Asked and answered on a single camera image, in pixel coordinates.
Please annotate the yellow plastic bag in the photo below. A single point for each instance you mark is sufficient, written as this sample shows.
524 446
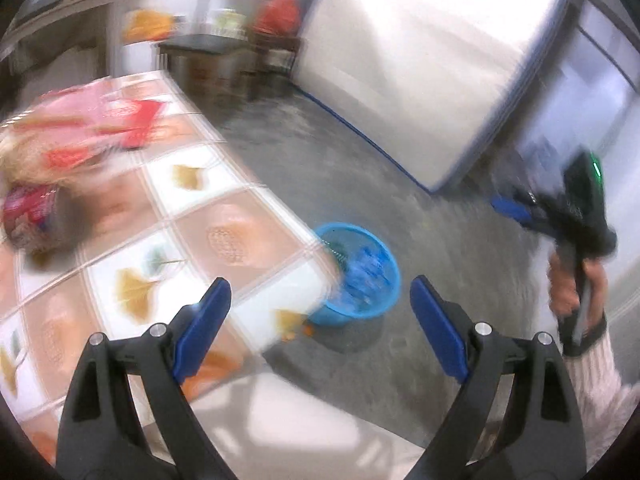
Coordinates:
147 25

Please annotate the red instant noodle cup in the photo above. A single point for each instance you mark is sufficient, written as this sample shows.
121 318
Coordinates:
27 216

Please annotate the wooden chair black seat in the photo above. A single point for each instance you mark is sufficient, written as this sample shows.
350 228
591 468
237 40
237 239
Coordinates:
215 62

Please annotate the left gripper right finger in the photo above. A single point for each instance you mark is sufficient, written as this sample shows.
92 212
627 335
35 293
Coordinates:
515 415

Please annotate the blue plastic trash basket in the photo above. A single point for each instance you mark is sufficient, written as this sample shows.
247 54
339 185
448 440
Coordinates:
369 281

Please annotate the dark wooden stool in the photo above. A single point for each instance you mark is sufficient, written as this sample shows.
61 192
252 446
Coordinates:
272 55

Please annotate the clear red snack bag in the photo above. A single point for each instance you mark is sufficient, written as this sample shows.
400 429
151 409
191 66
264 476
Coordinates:
78 126

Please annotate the grey metal table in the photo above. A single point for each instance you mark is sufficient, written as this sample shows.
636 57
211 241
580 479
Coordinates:
113 11

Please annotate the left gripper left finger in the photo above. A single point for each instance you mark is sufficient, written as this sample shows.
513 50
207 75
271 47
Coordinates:
101 436

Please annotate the white mattress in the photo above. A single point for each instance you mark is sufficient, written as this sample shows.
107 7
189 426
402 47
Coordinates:
428 82

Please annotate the crumpled brown paper bag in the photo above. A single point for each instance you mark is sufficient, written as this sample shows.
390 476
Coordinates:
27 158

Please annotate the right hand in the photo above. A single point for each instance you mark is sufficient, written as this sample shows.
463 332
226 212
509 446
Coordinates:
563 294

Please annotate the right forearm knit sleeve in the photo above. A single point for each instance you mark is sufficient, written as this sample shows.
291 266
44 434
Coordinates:
606 405

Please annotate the red plastic bag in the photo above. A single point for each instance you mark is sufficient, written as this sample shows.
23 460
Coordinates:
278 18

